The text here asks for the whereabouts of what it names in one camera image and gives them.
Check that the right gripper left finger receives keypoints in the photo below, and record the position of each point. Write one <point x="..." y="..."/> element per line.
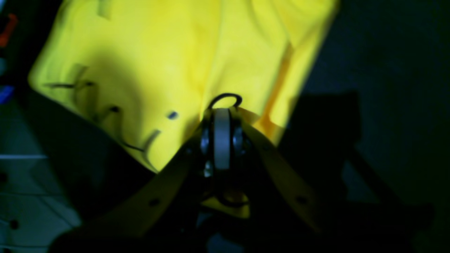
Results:
<point x="159" y="218"/>

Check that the yellow t-shirt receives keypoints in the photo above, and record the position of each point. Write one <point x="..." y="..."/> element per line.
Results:
<point x="146" y="70"/>

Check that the black table cloth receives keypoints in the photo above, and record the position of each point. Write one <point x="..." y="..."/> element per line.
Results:
<point x="383" y="69"/>

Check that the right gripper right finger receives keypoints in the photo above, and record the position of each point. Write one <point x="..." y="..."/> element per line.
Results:
<point x="260" y="172"/>

